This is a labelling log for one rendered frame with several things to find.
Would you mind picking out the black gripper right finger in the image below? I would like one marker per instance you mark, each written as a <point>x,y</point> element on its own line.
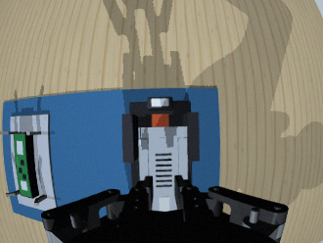
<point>255,213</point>

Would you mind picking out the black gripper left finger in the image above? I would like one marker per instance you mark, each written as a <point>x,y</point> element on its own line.
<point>64,222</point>

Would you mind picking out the blue flat plate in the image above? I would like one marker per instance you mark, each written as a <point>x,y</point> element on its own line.
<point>70,146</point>

